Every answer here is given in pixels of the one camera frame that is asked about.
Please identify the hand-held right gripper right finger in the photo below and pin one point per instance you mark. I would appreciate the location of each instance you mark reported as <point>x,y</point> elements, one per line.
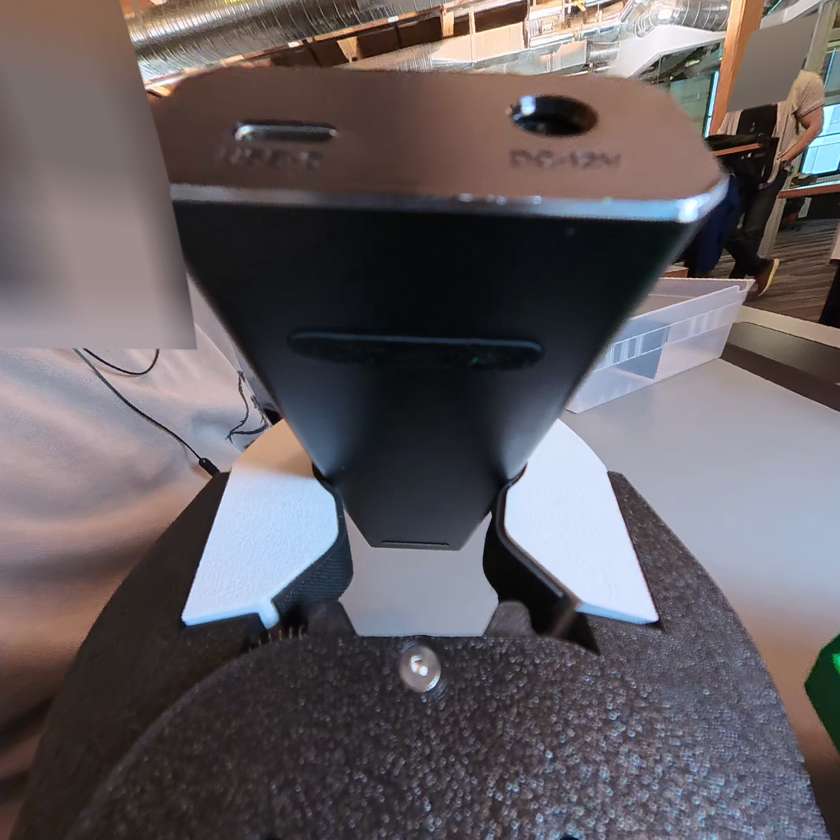
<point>577,538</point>

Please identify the clear plastic bin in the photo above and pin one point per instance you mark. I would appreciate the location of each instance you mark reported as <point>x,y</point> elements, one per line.
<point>682,341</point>

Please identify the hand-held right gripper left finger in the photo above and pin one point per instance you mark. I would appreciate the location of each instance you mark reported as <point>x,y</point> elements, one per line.
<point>262,538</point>

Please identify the wooden post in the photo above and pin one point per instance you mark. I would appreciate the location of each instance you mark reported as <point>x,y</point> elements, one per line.
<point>741,39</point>

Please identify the black usb hub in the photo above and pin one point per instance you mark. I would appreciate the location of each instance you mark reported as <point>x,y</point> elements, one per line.
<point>426,275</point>

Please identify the green plastic bin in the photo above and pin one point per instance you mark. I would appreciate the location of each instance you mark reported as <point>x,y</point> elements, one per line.
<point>827,689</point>

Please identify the silver ventilation duct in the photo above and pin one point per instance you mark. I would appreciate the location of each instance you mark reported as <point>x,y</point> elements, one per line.
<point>229,29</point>

